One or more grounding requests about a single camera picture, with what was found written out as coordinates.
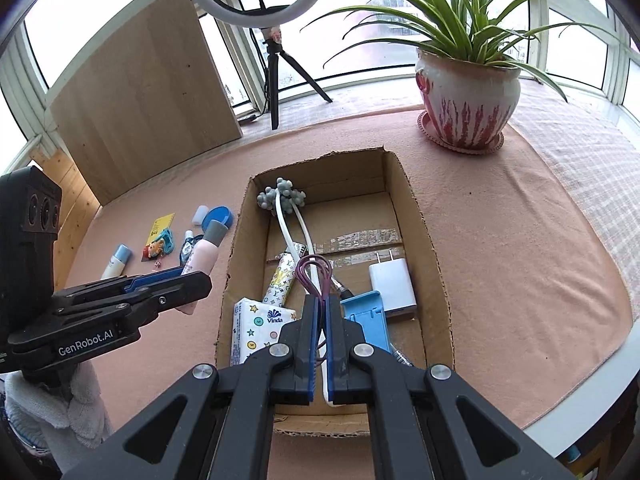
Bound light blue phone case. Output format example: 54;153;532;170
341;290;392;353

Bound light wooden board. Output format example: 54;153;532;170
50;0;241;205

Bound ring light on tripod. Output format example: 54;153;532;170
194;0;332;130

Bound blue eye drop bottle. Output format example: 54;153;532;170
179;230;201;266

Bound yellow black card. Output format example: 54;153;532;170
148;214;175;243

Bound patterned lighter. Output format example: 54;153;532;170
262;252;296;307

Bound small translucent white cap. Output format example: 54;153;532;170
192;205;209;226

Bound pink plant saucer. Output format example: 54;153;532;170
418;110;504;156

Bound cartoon doll keychain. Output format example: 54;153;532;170
141;238;165;261

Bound dark pen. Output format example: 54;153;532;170
332;278;412;366

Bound pink table mat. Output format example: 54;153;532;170
67;110;632;427

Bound left white gloved hand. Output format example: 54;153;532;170
4;362;113;474

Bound white power adapter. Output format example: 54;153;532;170
369;254;416;318

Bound floral tissue pack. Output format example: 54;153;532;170
230;298;297;365

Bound potted spider plant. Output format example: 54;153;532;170
299;0;637;149

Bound pink cream tube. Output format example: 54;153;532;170
174;219;231;316

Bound white blue sunscreen tube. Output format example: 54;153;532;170
101;244;132;280

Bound white grey massage roller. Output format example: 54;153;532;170
256;175;335;406

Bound blue round lid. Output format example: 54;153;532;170
202;206;233;231

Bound pink checkered cloth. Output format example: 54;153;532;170
510;79;639;320

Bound wooden plank panel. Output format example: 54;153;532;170
29;148;100;290

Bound cardboard box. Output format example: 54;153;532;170
214;146;457;437

